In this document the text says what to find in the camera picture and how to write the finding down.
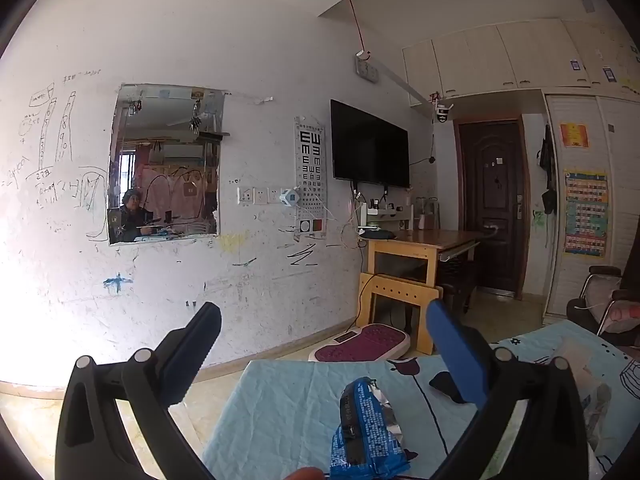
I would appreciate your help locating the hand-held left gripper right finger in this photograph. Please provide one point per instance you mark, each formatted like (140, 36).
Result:
(455, 350)

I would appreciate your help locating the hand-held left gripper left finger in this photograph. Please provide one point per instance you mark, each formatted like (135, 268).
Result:
(197, 345)

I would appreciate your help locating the blue foil snack wrapper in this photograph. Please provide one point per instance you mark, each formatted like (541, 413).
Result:
(367, 440)

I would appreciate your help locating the black padded bench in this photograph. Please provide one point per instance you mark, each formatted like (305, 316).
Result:
(457, 280)

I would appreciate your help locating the purple white massage plate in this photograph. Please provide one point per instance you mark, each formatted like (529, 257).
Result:
(365, 342)

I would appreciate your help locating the light blue printed tablecloth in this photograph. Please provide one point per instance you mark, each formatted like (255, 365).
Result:
(280, 400)

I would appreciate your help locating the wooden desk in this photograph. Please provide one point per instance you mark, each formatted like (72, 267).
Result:
(425, 237)

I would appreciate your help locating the dark desk pad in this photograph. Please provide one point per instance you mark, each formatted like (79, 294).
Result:
(377, 234)

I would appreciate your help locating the black armchair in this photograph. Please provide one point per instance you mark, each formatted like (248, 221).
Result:
(590, 310)

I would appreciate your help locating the white louvred wardrobe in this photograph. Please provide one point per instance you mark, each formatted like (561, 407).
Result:
(580, 285)

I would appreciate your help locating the white desk shelf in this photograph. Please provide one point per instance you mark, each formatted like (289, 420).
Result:
(387, 217)

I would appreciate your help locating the dark brown door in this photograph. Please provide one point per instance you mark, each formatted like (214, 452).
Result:
(492, 200)

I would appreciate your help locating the pink printed cushion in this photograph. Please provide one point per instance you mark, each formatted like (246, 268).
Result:
(625, 316)

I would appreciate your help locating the white blue cube plug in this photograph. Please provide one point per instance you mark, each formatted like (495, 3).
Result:
(290, 197)

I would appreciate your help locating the colourful chart poster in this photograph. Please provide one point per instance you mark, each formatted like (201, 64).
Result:
(586, 212)

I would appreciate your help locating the hanging black bags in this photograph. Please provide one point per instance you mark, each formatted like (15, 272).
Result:
(547, 160)

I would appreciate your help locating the eye chart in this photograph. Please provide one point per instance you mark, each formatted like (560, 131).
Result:
(310, 160)

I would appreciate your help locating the bunch of keys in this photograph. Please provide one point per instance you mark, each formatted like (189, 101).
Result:
(195, 121)

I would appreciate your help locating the cream upper cabinets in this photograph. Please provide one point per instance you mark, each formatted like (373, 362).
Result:
(475, 60)

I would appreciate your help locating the wooden folding frame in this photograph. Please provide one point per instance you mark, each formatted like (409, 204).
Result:
(400, 292)

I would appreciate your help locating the white wall socket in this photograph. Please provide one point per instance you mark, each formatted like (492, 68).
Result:
(245, 196)
(274, 194)
(260, 195)

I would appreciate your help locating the wall mirror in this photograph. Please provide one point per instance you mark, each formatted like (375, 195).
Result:
(165, 170)

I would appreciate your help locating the black wall television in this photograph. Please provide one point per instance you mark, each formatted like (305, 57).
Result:
(370, 145)

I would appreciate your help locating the white security camera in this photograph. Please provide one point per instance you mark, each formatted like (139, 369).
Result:
(442, 114)

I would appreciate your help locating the orange wall poster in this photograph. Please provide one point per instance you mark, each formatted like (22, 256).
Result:
(574, 135)

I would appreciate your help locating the white wall junction box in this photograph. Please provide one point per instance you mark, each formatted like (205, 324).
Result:
(367, 70)

